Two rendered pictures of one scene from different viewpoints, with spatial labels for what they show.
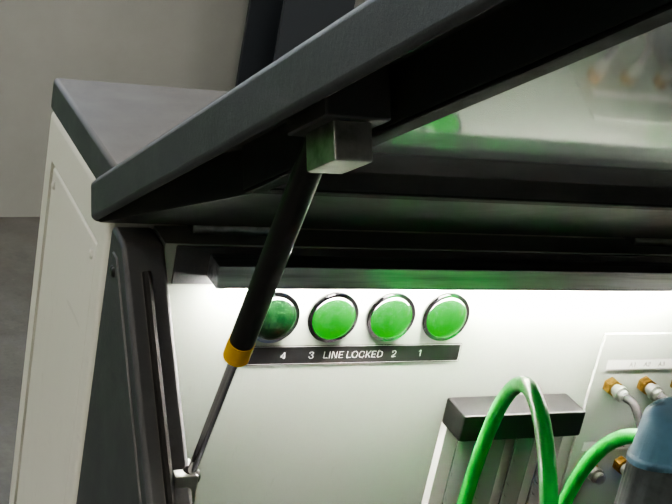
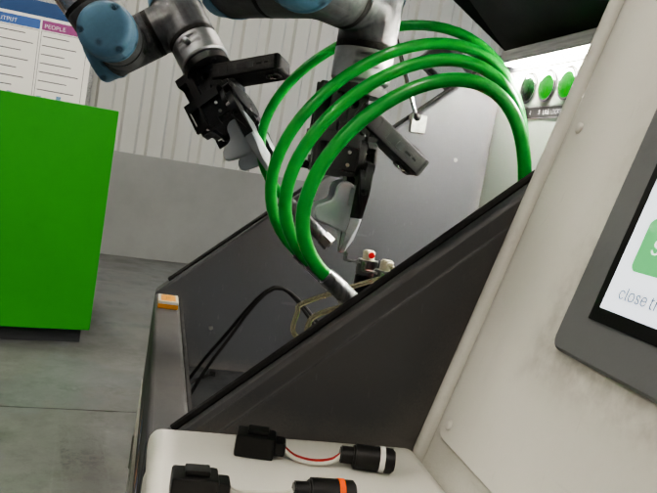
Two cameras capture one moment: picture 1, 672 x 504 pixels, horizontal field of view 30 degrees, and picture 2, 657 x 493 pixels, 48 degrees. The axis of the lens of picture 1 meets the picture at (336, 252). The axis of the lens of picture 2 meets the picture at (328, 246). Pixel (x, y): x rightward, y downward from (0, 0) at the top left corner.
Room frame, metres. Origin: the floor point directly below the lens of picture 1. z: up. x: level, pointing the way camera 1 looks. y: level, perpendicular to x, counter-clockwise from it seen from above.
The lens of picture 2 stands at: (1.05, -1.21, 1.20)
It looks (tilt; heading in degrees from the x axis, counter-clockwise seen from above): 6 degrees down; 103
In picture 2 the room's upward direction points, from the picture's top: 10 degrees clockwise
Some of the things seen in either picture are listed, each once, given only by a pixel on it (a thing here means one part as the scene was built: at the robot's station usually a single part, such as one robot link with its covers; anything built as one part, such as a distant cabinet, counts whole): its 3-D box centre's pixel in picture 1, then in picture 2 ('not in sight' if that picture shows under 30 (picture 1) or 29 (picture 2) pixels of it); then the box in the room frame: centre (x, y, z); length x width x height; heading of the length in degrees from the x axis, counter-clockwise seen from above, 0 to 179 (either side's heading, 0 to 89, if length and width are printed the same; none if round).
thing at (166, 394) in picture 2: not in sight; (160, 404); (0.67, -0.37, 0.87); 0.62 x 0.04 x 0.16; 117
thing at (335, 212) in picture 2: not in sight; (336, 216); (0.84, -0.30, 1.14); 0.06 x 0.03 x 0.09; 27
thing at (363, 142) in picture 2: not in sight; (344, 132); (0.83, -0.29, 1.25); 0.09 x 0.08 x 0.12; 27
